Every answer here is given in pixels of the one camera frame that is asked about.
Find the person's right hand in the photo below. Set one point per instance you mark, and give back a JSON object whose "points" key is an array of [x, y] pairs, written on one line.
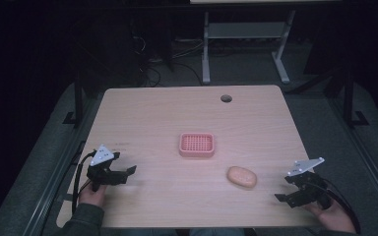
{"points": [[333, 218]]}

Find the grey metal stand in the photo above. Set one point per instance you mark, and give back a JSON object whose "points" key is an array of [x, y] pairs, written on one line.
{"points": [[242, 30]]}

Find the black metal stand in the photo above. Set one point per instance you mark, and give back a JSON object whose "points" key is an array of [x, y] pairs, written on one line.
{"points": [[349, 98], [77, 98]]}

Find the person's left hand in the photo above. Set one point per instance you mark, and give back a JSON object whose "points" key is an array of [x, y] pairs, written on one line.
{"points": [[92, 197]]}

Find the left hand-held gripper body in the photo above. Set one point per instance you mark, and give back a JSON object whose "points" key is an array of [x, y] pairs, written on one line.
{"points": [[100, 165]]}

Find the pink soap dish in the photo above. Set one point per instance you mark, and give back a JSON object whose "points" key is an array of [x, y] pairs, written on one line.
{"points": [[196, 144]]}

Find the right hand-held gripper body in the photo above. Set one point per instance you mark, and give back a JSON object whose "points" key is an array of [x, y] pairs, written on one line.
{"points": [[311, 185]]}

